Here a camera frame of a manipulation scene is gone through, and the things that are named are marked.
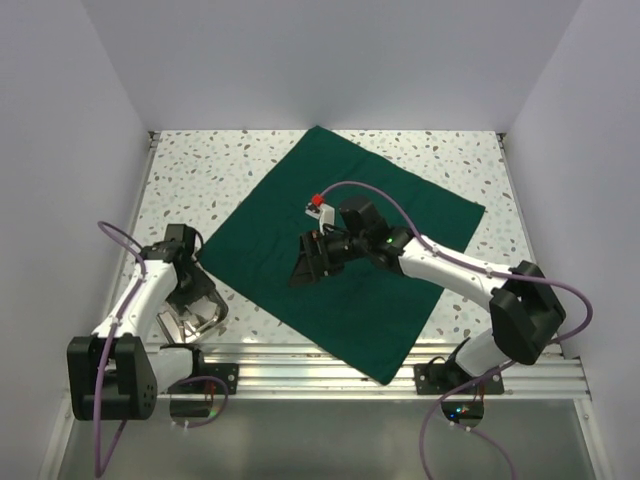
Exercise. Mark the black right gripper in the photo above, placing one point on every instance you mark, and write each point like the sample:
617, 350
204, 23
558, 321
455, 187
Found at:
307, 268

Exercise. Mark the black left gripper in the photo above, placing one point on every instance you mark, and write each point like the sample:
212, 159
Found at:
203, 285

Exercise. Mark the stainless steel tray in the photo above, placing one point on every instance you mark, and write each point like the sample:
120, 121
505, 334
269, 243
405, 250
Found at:
193, 310

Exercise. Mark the green surgical cloth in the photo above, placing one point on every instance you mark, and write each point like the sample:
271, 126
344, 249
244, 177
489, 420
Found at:
363, 316

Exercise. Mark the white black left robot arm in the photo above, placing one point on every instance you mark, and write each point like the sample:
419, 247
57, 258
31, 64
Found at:
148, 341

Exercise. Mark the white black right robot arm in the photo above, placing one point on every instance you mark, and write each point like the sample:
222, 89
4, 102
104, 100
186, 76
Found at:
524, 310

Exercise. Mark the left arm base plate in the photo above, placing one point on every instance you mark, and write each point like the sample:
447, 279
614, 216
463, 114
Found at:
208, 380

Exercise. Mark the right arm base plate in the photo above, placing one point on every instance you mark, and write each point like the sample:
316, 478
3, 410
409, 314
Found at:
440, 378

